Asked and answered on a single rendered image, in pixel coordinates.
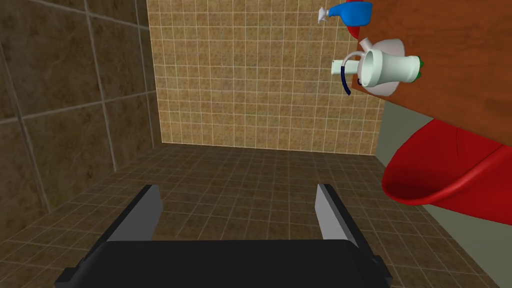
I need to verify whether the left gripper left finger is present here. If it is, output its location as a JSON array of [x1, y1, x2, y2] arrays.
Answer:
[[104, 183, 164, 242]]

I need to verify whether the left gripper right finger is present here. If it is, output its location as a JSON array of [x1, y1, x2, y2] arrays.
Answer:
[[314, 183, 364, 247]]

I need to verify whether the white faucet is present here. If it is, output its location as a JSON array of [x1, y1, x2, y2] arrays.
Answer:
[[331, 37, 425, 97]]

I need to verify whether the blue spray bottle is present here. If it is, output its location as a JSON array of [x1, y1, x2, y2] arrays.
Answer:
[[317, 1, 373, 28]]

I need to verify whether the red basin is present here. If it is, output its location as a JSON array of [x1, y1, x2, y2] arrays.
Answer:
[[381, 118, 512, 226]]

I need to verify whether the brown wooden cabinet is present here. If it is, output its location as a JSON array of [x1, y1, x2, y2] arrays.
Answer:
[[351, 0, 512, 146]]

